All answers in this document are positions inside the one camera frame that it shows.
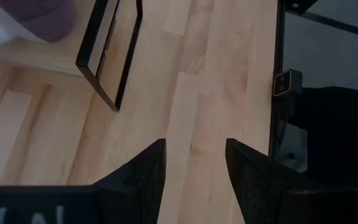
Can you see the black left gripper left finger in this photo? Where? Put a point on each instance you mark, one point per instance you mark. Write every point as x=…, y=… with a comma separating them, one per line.
x=135, y=189

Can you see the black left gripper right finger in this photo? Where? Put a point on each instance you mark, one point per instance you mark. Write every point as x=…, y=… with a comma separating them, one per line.
x=259, y=189

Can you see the purple ribbed bowl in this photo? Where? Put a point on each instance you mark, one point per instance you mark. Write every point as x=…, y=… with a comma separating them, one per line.
x=39, y=18

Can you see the black bulky object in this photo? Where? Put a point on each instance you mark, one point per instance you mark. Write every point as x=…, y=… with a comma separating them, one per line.
x=337, y=133

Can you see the black table-level camera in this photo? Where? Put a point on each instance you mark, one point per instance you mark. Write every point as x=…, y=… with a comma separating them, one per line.
x=286, y=83

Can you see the wooden shelf with black frame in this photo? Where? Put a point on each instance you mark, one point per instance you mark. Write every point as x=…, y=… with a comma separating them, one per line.
x=95, y=84

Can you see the black aluminium table frame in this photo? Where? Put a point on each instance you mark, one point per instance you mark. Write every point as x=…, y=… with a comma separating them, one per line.
x=279, y=46

